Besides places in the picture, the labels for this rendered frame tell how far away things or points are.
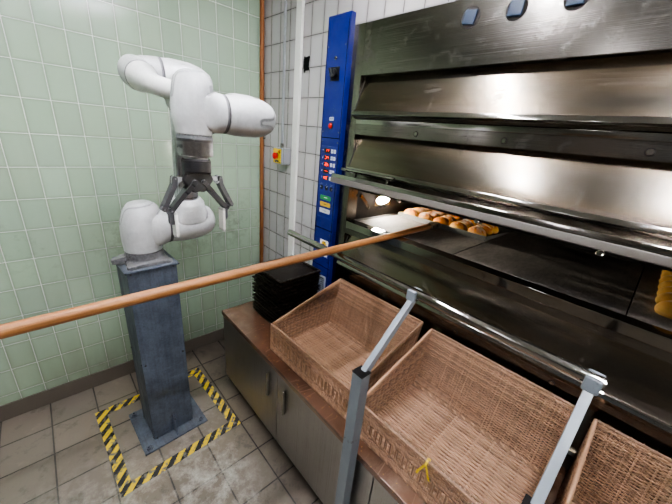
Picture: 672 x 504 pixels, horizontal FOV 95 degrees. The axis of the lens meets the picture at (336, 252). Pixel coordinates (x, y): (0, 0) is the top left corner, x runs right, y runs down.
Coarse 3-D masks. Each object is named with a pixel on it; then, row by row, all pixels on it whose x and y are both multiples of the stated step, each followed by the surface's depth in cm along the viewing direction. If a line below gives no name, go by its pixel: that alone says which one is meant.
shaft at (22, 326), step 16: (368, 240) 134; (384, 240) 142; (304, 256) 112; (320, 256) 117; (224, 272) 93; (240, 272) 96; (256, 272) 99; (160, 288) 81; (176, 288) 84; (192, 288) 86; (96, 304) 72; (112, 304) 74; (128, 304) 76; (32, 320) 65; (48, 320) 67; (64, 320) 69; (0, 336) 62
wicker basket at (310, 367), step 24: (336, 288) 177; (360, 288) 167; (288, 312) 156; (312, 312) 169; (336, 312) 177; (384, 312) 156; (288, 336) 144; (312, 336) 167; (336, 336) 169; (360, 336) 165; (408, 336) 135; (288, 360) 145; (312, 360) 130; (336, 360) 151; (360, 360) 153; (384, 360) 126; (312, 384) 134; (336, 384) 121; (336, 408) 124
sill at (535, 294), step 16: (352, 224) 168; (400, 240) 146; (432, 256) 135; (448, 256) 131; (464, 272) 125; (480, 272) 120; (496, 272) 119; (512, 288) 113; (528, 288) 109; (544, 288) 109; (560, 304) 103; (576, 304) 99; (592, 304) 100; (592, 320) 97; (608, 320) 94; (624, 320) 92; (640, 336) 89; (656, 336) 87
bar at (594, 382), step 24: (312, 240) 136; (360, 264) 116; (408, 288) 102; (408, 312) 101; (456, 312) 90; (384, 336) 98; (504, 336) 81; (552, 360) 74; (360, 384) 93; (600, 384) 67; (360, 408) 97; (576, 408) 68; (360, 432) 103; (576, 432) 66; (552, 456) 66; (552, 480) 64
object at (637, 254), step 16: (384, 192) 130; (448, 208) 110; (464, 208) 106; (512, 224) 96; (528, 224) 93; (576, 240) 84; (592, 240) 82; (624, 256) 78; (640, 256) 76; (656, 256) 74
